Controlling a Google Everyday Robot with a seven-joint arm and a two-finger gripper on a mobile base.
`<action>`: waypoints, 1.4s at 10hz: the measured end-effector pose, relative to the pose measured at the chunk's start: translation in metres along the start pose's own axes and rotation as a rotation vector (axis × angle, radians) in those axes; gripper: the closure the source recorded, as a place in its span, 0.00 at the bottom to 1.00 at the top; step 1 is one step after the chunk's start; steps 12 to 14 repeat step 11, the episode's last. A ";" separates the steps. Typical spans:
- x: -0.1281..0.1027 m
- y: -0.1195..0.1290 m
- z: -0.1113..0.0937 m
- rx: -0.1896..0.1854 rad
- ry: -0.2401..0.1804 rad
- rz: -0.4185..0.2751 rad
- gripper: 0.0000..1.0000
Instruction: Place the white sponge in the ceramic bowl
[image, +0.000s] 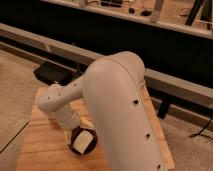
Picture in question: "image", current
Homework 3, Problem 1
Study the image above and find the white sponge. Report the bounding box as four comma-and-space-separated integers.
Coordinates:
73, 131, 93, 154

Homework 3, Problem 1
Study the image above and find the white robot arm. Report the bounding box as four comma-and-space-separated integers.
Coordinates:
37, 51, 168, 171

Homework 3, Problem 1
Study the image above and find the dark ceramic bowl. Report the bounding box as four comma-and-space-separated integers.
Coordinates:
67, 126, 98, 155

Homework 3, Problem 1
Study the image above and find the black flat floor box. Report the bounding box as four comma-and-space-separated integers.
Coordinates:
33, 61, 87, 86

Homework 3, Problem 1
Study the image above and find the black beam support leg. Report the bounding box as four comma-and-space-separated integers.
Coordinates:
157, 98, 171, 119

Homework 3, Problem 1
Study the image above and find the grey metal rail beam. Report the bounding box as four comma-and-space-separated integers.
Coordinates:
0, 23, 213, 109

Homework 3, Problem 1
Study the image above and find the black floor cable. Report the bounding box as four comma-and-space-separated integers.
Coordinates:
189, 113, 213, 139

